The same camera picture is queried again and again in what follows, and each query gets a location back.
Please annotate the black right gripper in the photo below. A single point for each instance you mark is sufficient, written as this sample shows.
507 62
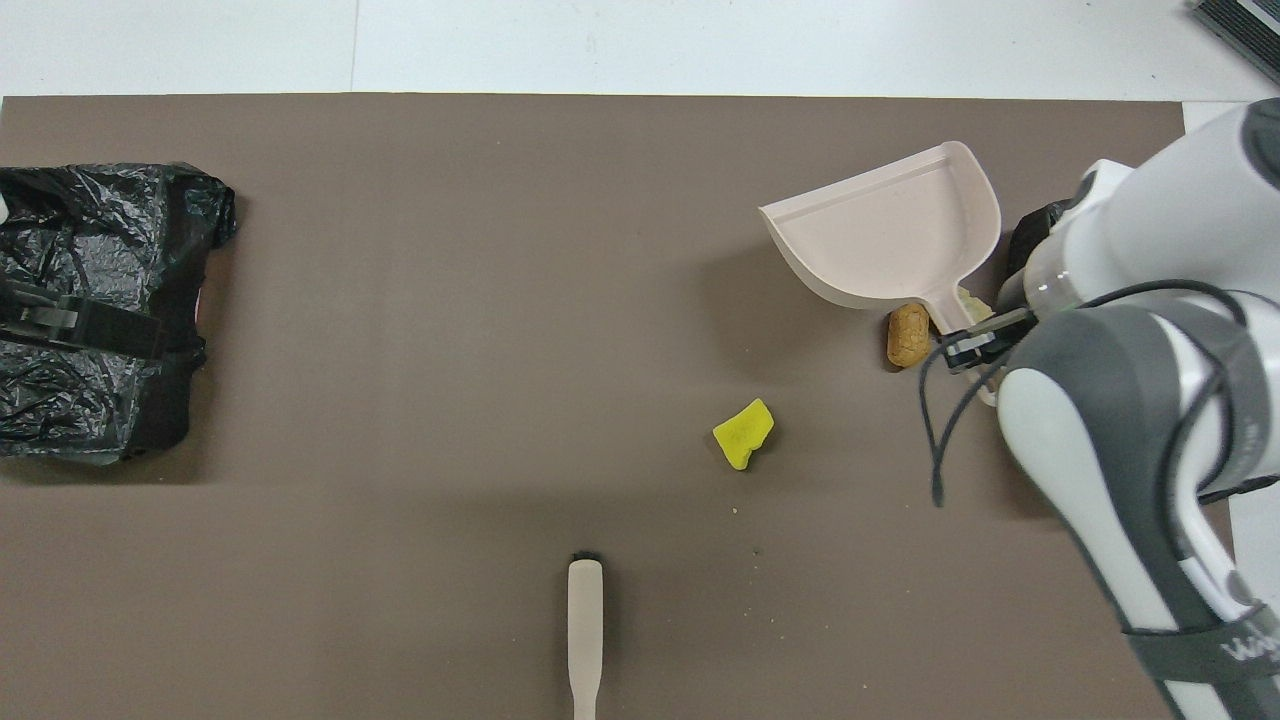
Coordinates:
1012 325

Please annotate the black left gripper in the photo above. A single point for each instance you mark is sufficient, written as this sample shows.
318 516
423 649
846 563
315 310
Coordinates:
110 328

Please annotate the beige plastic dustpan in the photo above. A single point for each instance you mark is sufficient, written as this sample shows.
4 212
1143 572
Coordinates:
880 240

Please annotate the beige hand brush black bristles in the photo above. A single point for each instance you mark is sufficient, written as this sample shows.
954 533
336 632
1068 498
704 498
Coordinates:
585 620

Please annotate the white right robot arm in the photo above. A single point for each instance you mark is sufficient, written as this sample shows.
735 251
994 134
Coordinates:
1180 220

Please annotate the black bag lined trash bin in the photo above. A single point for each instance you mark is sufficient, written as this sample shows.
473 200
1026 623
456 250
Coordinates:
1035 225
80 240

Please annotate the pale yellow crumpled lump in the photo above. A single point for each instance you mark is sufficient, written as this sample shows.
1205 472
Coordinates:
975 303

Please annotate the brown bread roll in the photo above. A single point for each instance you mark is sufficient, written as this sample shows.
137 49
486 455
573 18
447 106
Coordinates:
908 335

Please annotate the all yellow sponge piece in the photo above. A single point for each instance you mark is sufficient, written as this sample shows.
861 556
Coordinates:
742 435

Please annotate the brown table mat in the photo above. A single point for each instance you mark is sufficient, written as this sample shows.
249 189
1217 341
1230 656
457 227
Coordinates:
500 300

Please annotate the grey ribbed object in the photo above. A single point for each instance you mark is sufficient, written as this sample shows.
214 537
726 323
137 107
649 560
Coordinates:
1250 25

